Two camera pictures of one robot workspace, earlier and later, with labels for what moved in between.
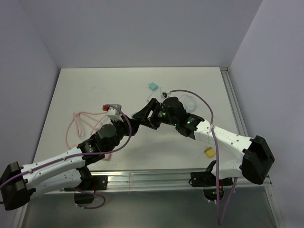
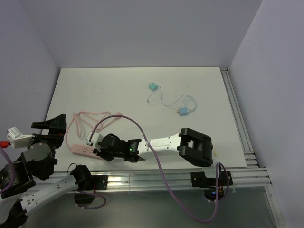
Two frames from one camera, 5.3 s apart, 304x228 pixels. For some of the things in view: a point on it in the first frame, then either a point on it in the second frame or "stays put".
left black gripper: [125, 124] → [57, 126]
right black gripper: [154, 105] → [101, 153]
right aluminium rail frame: [234, 102] stays put
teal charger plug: [152, 86] stays put
